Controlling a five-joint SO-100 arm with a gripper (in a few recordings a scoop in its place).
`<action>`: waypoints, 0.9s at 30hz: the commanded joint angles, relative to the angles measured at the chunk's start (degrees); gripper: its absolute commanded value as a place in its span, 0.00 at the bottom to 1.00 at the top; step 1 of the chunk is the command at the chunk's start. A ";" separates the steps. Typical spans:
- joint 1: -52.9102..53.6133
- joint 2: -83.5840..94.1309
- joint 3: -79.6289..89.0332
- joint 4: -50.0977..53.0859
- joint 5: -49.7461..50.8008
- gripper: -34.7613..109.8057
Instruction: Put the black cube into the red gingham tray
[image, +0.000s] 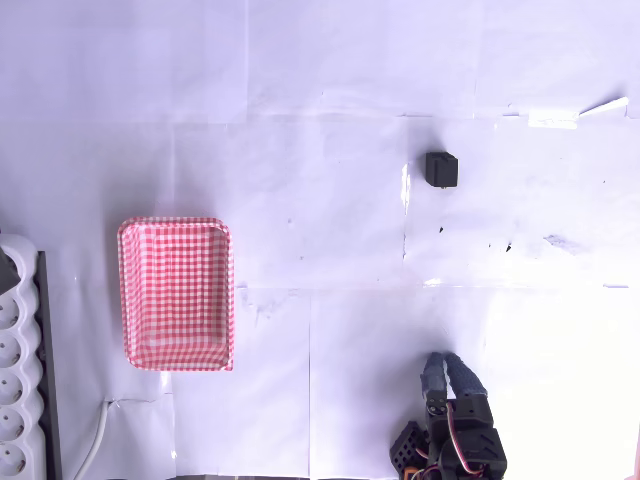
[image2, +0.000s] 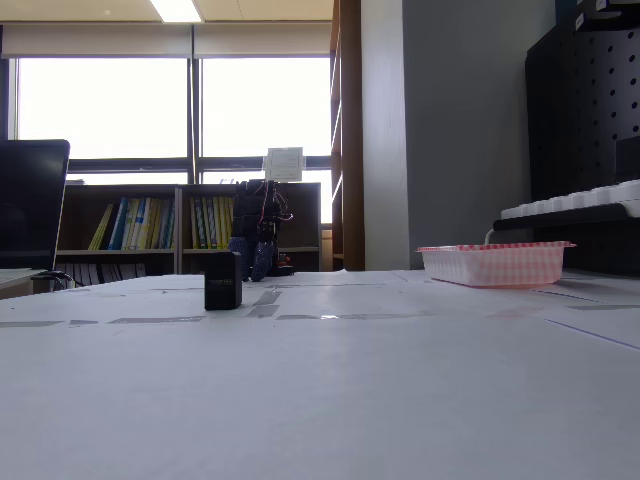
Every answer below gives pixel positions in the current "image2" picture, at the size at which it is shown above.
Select small black box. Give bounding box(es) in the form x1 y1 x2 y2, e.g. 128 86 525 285
203 251 245 312

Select pink checkered tray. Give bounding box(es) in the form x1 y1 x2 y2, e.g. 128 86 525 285
415 241 576 290

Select low wooden bookshelf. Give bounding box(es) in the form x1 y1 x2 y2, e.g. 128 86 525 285
54 182 322 289

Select white paper sign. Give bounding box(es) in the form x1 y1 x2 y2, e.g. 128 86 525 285
263 146 306 182

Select black white binder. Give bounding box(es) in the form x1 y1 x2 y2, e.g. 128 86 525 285
102 262 147 282
74 263 104 286

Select blue book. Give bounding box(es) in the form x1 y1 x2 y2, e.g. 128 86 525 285
108 197 129 251

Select tall brown wooden shelf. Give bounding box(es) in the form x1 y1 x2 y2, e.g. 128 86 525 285
329 0 366 272

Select leaning yellow book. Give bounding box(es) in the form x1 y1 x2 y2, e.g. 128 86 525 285
88 202 115 251

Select white roller blind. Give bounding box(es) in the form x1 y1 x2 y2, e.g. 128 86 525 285
193 23 334 59
0 23 195 59

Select computer monitor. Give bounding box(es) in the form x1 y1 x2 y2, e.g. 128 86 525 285
0 138 76 294

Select ceiling light panel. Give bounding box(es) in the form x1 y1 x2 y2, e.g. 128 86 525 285
148 0 204 24

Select white power strip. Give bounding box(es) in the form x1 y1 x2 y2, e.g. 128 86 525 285
500 179 640 220

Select black desk shelf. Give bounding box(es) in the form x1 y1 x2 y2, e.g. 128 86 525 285
492 203 640 277

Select black pegboard panel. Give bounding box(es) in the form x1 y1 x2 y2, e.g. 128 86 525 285
524 22 640 202

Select dark plug adapter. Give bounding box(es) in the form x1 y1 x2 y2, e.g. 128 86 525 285
614 136 640 182

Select red white servo cable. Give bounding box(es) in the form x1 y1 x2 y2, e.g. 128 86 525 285
267 182 295 224

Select black window frame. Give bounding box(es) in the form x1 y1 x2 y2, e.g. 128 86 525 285
0 55 334 187

